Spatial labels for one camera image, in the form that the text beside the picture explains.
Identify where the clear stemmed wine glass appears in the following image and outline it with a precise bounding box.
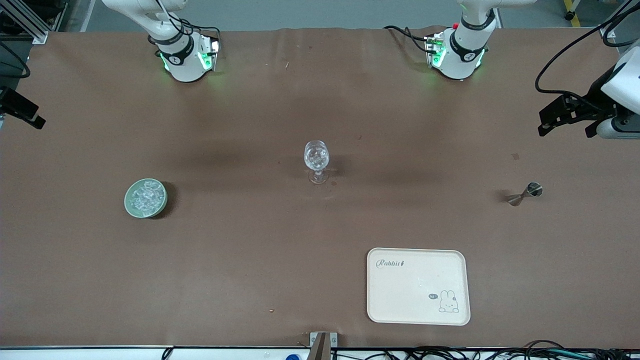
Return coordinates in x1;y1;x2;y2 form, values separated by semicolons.
303;140;331;185

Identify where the green round bowl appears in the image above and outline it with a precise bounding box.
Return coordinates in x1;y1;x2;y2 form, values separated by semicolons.
124;178;169;220

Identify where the brown table cover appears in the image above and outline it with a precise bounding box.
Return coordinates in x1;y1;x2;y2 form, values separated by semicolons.
0;26;640;349

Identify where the black cable tangle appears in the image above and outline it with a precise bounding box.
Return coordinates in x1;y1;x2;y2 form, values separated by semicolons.
332;340;640;360

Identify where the cream rabbit print tray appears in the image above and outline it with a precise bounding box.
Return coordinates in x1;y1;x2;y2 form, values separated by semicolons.
366;247;471;326

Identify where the black left base cable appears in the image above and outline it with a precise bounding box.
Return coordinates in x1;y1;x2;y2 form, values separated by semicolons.
383;24;432;54

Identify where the black right base cable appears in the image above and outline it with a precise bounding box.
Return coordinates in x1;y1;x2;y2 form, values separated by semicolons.
154;0;222;42

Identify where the steel double jigger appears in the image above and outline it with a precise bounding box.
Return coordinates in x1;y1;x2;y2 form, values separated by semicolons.
507;181;544;207

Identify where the black base cable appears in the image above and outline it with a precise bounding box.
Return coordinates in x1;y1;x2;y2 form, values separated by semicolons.
383;24;432;54
154;0;222;42

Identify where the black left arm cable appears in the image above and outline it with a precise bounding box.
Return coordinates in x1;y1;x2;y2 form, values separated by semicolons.
534;0;640;101

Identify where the grey metal camera bracket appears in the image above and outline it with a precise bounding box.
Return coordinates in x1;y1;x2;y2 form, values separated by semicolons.
309;331;338;360

